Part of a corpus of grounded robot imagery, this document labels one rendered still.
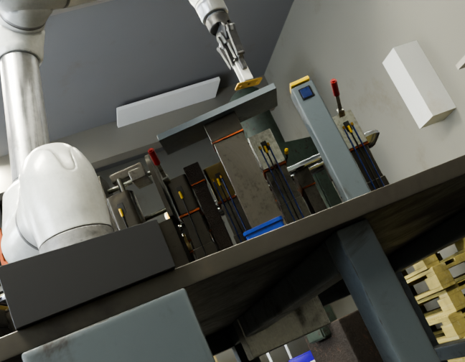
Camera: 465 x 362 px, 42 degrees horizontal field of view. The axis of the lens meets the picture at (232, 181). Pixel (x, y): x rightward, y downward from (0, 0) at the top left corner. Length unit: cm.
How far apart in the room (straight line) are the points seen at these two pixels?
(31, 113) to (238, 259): 71
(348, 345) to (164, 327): 433
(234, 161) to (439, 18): 310
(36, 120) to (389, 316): 96
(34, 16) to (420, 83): 342
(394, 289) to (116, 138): 586
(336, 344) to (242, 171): 388
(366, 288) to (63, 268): 59
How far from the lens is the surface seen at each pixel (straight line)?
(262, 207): 170
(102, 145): 693
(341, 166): 173
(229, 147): 175
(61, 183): 127
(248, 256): 117
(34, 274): 114
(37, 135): 159
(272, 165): 189
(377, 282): 128
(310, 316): 245
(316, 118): 177
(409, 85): 471
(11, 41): 174
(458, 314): 378
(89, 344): 111
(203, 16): 193
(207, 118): 175
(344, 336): 538
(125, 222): 179
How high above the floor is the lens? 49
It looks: 16 degrees up
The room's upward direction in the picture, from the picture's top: 25 degrees counter-clockwise
